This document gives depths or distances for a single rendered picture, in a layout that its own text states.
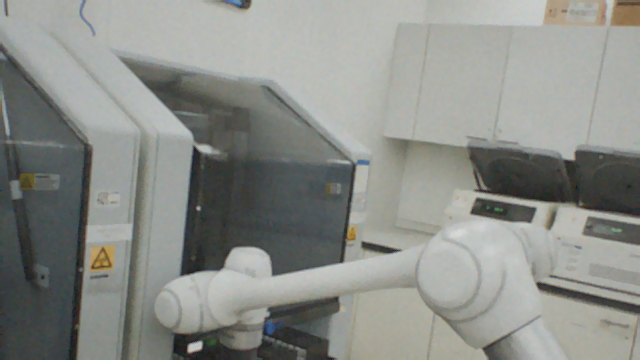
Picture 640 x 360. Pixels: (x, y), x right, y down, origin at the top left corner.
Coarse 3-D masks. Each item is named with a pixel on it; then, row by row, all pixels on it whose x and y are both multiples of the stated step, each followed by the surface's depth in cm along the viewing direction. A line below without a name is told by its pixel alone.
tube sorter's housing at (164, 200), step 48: (96, 48) 144; (144, 96) 138; (288, 96) 199; (144, 144) 128; (336, 144) 190; (144, 192) 129; (192, 192) 223; (144, 240) 130; (144, 288) 132; (144, 336) 135; (336, 336) 198
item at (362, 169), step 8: (360, 160) 191; (368, 160) 194; (360, 168) 191; (368, 168) 195; (360, 176) 192; (360, 184) 193; (360, 192) 194; (360, 200) 195; (352, 232) 194; (352, 240) 195; (352, 248) 196; (344, 312) 199
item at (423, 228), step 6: (396, 222) 451; (402, 222) 448; (408, 222) 445; (414, 222) 443; (402, 228) 448; (408, 228) 446; (414, 228) 443; (420, 228) 441; (426, 228) 438; (432, 228) 436; (438, 228) 434; (432, 234) 436
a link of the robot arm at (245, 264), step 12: (240, 252) 136; (252, 252) 137; (228, 264) 137; (240, 264) 135; (252, 264) 135; (264, 264) 137; (240, 276) 134; (252, 276) 135; (264, 276) 137; (252, 312) 136; (264, 312) 140; (240, 324) 137
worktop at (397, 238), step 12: (384, 228) 436; (396, 228) 444; (372, 240) 388; (384, 240) 386; (396, 240) 392; (408, 240) 398; (420, 240) 405; (576, 288) 325; (588, 288) 322; (600, 288) 324; (624, 300) 314; (636, 300) 311
